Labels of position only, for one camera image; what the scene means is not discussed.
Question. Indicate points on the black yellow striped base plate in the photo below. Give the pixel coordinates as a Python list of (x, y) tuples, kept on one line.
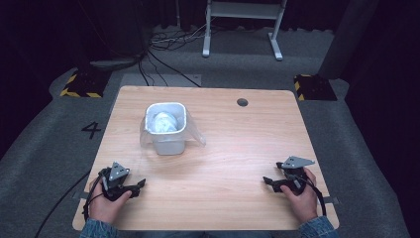
[(313, 87), (86, 84)]

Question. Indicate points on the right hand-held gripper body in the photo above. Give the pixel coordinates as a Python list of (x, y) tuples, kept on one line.
[(294, 172)]

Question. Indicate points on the grey column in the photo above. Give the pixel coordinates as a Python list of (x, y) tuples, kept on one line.
[(350, 36)]

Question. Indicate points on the person's left hand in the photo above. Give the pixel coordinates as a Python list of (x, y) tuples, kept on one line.
[(105, 206)]

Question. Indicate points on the white plastic bin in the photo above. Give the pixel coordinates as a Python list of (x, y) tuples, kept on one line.
[(170, 145)]

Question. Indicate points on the person's right hand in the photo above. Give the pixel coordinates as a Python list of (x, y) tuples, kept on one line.
[(302, 203)]

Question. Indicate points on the clear plastic container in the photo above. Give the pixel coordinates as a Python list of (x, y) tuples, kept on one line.
[(193, 134)]

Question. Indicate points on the crumpled white paper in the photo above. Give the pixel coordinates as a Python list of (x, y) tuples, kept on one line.
[(164, 122)]

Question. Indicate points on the white metal stand frame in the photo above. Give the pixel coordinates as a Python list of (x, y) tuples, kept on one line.
[(244, 10)]

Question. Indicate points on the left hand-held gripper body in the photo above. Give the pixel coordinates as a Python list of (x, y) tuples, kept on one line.
[(115, 173)]

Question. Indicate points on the grey tape strip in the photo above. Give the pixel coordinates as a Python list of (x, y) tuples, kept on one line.
[(331, 200)]

